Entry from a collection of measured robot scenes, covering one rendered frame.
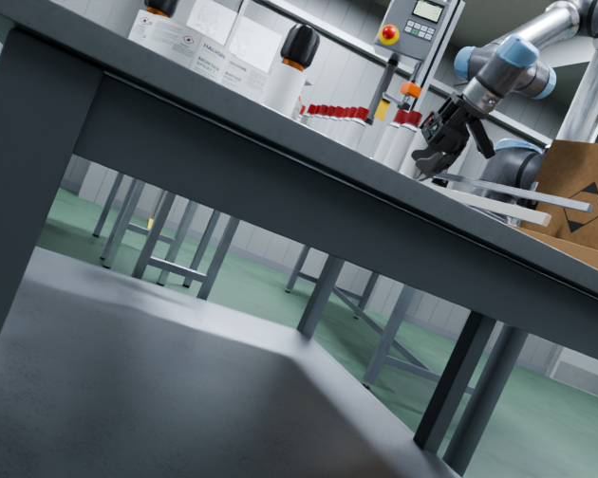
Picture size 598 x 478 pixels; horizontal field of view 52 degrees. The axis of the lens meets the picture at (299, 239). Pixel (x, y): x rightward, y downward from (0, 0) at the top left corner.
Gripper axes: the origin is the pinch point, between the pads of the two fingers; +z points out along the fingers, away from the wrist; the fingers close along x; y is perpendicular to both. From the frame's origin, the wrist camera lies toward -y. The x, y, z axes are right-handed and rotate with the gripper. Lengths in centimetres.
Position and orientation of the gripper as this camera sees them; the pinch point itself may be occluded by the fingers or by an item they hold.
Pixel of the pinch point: (422, 177)
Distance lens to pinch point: 144.3
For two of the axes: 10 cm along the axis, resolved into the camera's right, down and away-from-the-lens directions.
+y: -8.4, -3.3, -4.3
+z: -5.3, 6.8, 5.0
